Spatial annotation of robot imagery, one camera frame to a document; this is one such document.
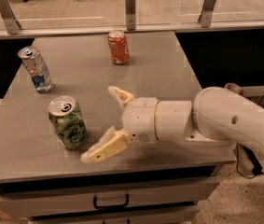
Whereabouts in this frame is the metal rail bracket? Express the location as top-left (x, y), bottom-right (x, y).
top-left (125, 0), bottom-right (136, 30)
top-left (0, 0), bottom-right (21, 35)
top-left (198, 0), bottom-right (216, 28)

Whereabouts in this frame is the right metal rail bracket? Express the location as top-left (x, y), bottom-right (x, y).
top-left (198, 0), bottom-right (216, 28)

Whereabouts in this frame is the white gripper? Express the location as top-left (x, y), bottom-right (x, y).
top-left (80, 86), bottom-right (159, 163)

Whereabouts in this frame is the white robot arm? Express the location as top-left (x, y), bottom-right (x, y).
top-left (81, 86), bottom-right (264, 163)

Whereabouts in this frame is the green soda can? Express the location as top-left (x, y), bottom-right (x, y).
top-left (49, 96), bottom-right (87, 150)

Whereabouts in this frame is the grey drawer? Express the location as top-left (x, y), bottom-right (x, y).
top-left (0, 176), bottom-right (219, 217)
top-left (28, 205), bottom-right (199, 224)

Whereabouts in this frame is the left metal rail bracket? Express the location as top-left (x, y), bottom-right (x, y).
top-left (0, 0), bottom-right (21, 35)

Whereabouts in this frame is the red coke can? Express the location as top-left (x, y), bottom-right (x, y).
top-left (108, 30), bottom-right (130, 65)

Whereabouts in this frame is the lower grey drawer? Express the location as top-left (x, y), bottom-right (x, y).
top-left (28, 205), bottom-right (199, 224)

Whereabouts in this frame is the silver blue energy drink can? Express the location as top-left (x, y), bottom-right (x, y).
top-left (18, 46), bottom-right (53, 93)

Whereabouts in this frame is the middle metal rail bracket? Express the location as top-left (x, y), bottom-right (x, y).
top-left (125, 0), bottom-right (136, 30)

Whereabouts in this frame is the orange tape roll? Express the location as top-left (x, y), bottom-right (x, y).
top-left (225, 83), bottom-right (243, 94)

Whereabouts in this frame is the upper grey drawer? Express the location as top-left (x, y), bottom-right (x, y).
top-left (0, 176), bottom-right (219, 217)

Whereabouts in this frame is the black metal stand leg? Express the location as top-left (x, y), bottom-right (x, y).
top-left (243, 147), bottom-right (263, 175)

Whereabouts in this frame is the black floor cable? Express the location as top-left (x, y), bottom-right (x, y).
top-left (235, 84), bottom-right (264, 192)

